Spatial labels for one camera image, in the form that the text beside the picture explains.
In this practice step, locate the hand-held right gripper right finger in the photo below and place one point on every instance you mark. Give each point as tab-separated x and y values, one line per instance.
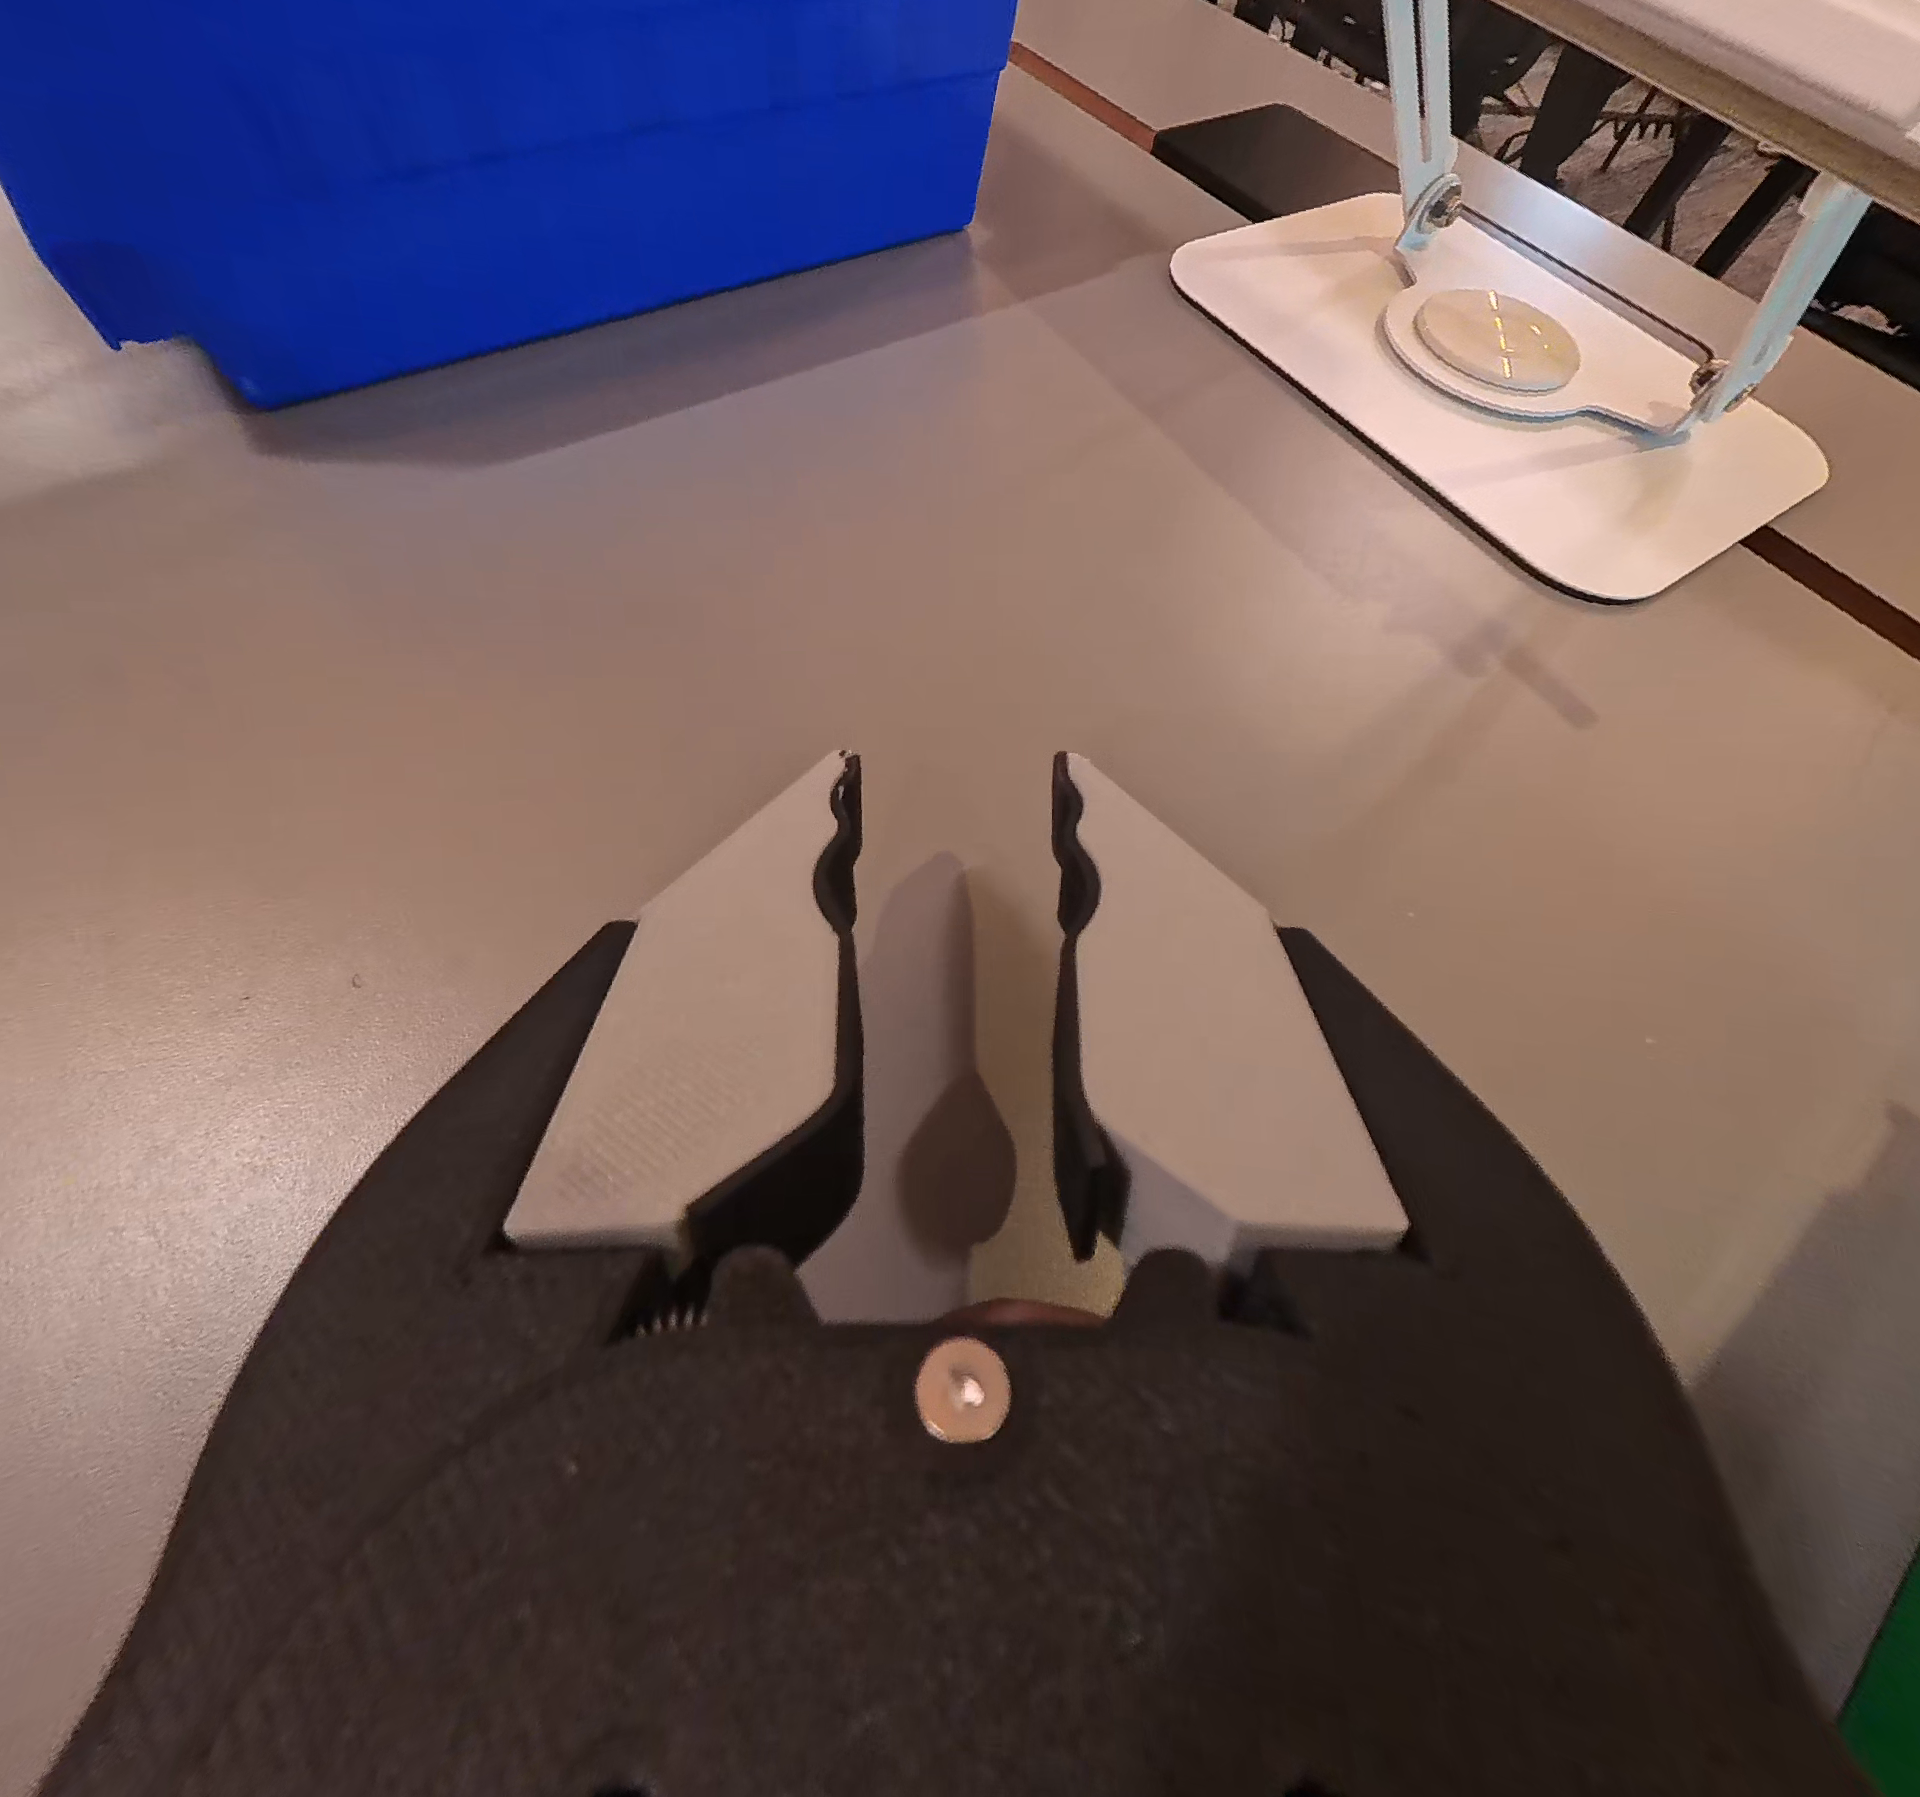
1214	1076

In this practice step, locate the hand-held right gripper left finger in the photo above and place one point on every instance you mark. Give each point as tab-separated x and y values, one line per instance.
704	1076

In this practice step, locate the green plastic bin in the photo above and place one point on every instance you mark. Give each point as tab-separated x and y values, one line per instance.
1887	1708

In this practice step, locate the blue plastic bin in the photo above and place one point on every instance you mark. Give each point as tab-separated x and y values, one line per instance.
524	146

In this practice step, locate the white document stand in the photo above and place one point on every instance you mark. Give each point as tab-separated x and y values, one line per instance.
1321	295

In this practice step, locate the black flat pad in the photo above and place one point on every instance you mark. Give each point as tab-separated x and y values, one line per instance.
1275	154

